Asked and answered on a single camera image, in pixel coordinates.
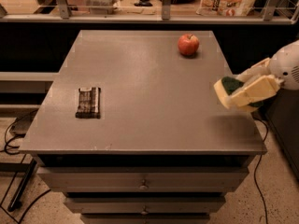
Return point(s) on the grey low bench left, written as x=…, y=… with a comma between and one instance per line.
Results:
x=23, y=91

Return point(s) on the green and yellow sponge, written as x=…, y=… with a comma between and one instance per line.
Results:
x=225, y=87

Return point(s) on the top drawer round knob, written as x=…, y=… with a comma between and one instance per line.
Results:
x=144, y=185

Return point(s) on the dark plaid snack packet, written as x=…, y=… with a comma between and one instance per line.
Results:
x=88, y=103

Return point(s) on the printed food package bag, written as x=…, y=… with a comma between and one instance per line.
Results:
x=225, y=7

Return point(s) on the metal railing shelf frame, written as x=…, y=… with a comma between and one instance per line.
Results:
x=144, y=11

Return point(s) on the red apple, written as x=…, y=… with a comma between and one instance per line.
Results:
x=188, y=44

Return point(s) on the black metal stand leg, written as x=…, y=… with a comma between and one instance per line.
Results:
x=26, y=169

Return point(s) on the grey drawer cabinet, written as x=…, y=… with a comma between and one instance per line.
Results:
x=160, y=120

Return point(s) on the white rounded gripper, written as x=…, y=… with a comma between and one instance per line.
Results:
x=287, y=66

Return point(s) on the drawer round knob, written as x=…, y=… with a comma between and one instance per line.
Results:
x=144, y=211
x=144, y=185

